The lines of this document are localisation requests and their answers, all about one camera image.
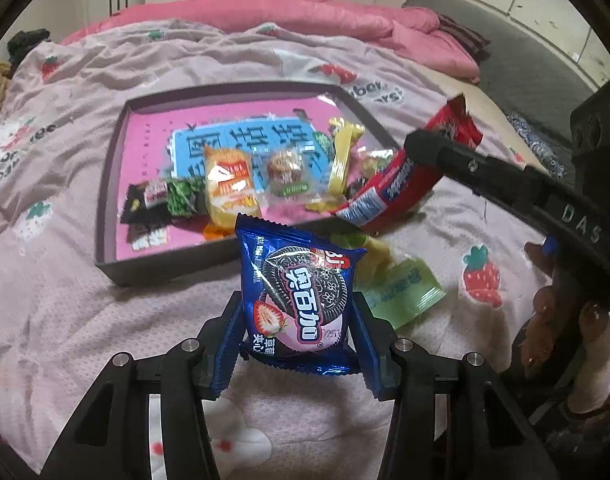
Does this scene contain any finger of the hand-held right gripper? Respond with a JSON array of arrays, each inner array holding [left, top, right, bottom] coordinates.
[[403, 128, 552, 212]]

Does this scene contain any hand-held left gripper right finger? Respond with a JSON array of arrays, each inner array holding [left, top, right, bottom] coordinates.
[[352, 291, 561, 480]]

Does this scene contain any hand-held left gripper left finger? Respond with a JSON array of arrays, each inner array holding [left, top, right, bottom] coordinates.
[[44, 291, 248, 480]]

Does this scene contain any red snack bag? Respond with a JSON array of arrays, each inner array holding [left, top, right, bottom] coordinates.
[[334, 92, 486, 232]]

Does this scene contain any blue cookie packet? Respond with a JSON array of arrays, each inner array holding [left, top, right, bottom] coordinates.
[[234, 212, 369, 377]]

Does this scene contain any gold stick snack packet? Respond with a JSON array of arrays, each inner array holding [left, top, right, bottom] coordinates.
[[337, 122, 367, 201], [305, 117, 355, 212]]

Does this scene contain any dark brown snack packet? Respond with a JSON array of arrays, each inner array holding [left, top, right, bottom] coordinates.
[[129, 220, 172, 257]]

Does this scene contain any orange snack packet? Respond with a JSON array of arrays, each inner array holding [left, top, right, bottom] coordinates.
[[202, 145, 264, 230]]

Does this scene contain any pink box lid tray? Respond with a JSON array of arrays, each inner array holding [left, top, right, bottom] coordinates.
[[95, 81, 412, 289]]

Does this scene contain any person's right forearm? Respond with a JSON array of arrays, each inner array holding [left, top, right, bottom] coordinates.
[[565, 310, 610, 417]]

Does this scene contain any person's right hand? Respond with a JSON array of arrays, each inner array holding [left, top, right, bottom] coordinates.
[[522, 241, 610, 367]]

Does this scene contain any blue patterned cloth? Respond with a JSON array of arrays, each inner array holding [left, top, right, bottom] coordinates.
[[506, 111, 567, 177]]

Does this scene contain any pale green plastic packet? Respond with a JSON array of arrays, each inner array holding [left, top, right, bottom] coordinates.
[[360, 255, 447, 332]]

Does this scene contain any clear-wrapped small cake packet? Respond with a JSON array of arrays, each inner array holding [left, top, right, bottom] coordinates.
[[352, 146, 398, 181], [262, 147, 317, 204]]

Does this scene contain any yellow plastic wrapper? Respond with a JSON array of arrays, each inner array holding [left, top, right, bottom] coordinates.
[[331, 230, 393, 283]]

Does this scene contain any grey padded headboard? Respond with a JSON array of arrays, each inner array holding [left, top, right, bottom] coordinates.
[[402, 0, 608, 161]]

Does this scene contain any dark striped pillow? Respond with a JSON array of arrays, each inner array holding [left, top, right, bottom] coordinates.
[[436, 14, 492, 57]]

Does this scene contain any green snack packet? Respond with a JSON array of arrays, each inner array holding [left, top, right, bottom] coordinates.
[[166, 179, 207, 218]]

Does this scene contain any strawberry printed blanket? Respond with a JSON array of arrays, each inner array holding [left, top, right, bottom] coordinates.
[[0, 17, 610, 480]]

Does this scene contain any black snack packet red label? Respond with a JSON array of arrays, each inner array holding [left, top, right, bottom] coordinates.
[[121, 181, 172, 226]]

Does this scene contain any pink quilt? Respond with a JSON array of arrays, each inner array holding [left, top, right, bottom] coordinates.
[[60, 0, 482, 84]]

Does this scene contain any pink and blue book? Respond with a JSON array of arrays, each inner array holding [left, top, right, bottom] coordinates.
[[116, 99, 386, 262]]

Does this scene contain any dark clothes heap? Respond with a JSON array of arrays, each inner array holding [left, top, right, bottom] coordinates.
[[7, 29, 52, 69]]

